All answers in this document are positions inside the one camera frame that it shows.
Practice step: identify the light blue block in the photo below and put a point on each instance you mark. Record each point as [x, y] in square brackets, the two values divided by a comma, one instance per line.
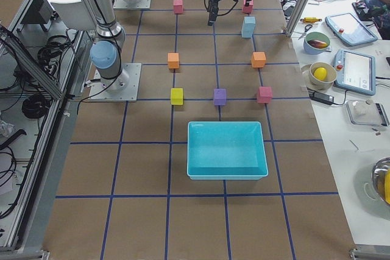
[249, 23]
[247, 33]

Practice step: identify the pink block left far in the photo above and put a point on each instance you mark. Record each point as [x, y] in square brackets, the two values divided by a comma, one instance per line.
[247, 6]

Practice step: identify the pink block near base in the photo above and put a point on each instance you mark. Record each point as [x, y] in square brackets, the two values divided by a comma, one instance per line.
[178, 7]

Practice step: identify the orange block near base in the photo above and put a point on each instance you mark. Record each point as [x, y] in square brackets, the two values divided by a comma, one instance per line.
[173, 60]

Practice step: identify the orange block far side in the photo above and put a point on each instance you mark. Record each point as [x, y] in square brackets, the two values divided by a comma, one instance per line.
[258, 59]

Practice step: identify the scissors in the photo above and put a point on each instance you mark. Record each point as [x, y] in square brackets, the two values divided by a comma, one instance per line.
[306, 29]

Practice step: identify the blue bowl with fruit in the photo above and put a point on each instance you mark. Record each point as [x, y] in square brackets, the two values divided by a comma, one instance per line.
[315, 43]

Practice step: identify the purple block near teal tray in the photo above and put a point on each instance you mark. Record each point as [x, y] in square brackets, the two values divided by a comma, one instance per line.
[219, 97]

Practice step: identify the yellow block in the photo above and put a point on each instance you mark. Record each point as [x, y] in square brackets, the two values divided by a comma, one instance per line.
[176, 96]

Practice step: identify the pink block right far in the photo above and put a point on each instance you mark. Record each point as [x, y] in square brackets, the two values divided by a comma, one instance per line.
[264, 94]

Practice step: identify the teach pendant far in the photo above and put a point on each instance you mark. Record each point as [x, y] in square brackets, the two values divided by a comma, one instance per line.
[349, 29]

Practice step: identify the teach pendant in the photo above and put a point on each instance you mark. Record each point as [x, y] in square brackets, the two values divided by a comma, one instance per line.
[349, 29]
[355, 72]

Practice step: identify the cream bowl with lemon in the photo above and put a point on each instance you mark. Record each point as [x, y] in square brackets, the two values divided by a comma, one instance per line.
[322, 75]

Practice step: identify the black power adapter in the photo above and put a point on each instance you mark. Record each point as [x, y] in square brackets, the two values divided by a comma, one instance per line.
[322, 98]

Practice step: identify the teach pendant near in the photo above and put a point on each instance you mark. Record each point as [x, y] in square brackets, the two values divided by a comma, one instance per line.
[355, 72]

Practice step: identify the teal plastic tray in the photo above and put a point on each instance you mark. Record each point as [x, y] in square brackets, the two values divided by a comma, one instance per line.
[230, 150]

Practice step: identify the kitchen scale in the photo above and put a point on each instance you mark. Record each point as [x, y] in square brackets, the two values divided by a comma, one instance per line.
[367, 112]

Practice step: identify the steel bowl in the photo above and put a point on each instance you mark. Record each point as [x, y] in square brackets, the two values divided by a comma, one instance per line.
[378, 187]

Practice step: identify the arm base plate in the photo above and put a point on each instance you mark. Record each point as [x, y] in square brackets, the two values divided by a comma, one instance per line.
[125, 88]
[131, 4]

